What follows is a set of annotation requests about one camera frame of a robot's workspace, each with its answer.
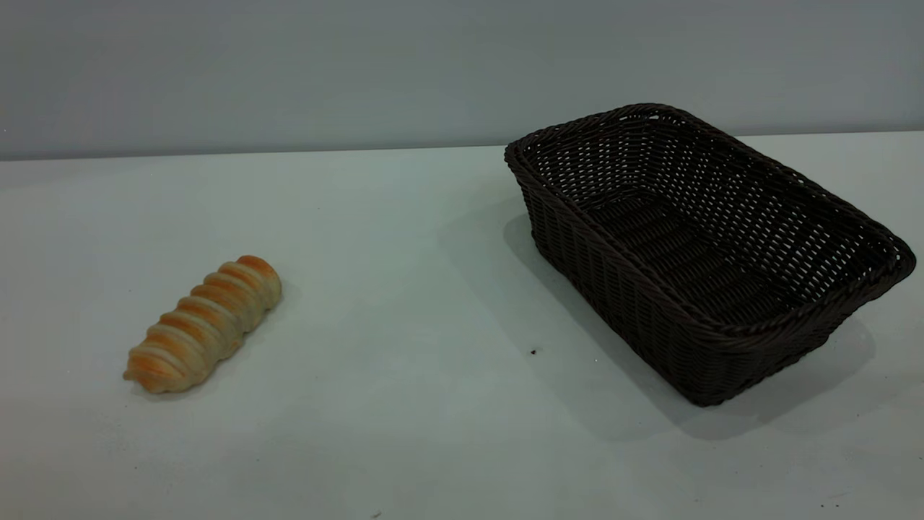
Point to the dark woven wicker basket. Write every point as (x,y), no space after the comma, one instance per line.
(650,318)

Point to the spiral horn-shaped bread roll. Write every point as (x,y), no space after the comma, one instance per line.
(203,325)

